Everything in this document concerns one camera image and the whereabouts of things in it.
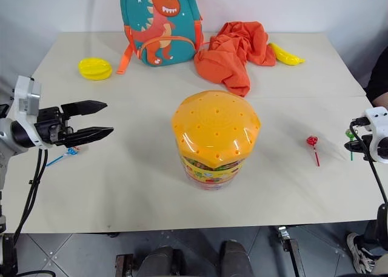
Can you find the blue lollipop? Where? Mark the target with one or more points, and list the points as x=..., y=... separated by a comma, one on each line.
x=71, y=151

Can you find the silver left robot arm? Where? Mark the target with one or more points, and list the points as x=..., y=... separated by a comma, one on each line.
x=4, y=155

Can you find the orange crumpled cloth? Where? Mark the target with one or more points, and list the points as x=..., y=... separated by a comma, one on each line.
x=233, y=55

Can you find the green lollipop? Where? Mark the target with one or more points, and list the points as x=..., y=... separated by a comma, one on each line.
x=349, y=134

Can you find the clear colourful lollipop jar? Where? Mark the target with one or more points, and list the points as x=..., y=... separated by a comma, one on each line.
x=212, y=177

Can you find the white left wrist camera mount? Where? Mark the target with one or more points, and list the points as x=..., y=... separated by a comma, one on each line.
x=25, y=99

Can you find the teal dinosaur backpack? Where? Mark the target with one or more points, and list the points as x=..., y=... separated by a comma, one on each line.
x=160, y=25

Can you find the person in black clothes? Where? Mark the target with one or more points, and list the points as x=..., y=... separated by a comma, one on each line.
x=379, y=77

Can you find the yellow toy banana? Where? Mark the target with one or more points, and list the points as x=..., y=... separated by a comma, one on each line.
x=285, y=56

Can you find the grey and black sneaker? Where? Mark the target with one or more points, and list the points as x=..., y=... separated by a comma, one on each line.
x=360, y=252

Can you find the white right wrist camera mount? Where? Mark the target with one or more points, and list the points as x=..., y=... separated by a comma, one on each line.
x=380, y=134

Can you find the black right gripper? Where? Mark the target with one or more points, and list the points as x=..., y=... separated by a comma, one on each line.
x=368, y=148

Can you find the rusty metal bracket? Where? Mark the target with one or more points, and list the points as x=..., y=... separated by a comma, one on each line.
x=123, y=265

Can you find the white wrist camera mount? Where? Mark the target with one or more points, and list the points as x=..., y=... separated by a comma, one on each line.
x=380, y=134
x=25, y=99

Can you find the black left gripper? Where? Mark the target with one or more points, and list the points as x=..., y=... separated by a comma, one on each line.
x=48, y=124

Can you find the dark rounded shape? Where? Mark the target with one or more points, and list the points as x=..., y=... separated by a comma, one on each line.
x=236, y=258
x=160, y=262

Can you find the red lollipop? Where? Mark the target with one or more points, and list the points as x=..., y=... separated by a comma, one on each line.
x=311, y=141

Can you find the yellow toy starfruit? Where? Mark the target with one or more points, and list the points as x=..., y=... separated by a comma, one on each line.
x=95, y=68

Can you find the metal table leg bracket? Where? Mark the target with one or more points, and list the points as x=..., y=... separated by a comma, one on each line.
x=291, y=249

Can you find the orange perforated jar lid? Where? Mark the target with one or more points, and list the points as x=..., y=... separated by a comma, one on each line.
x=215, y=125

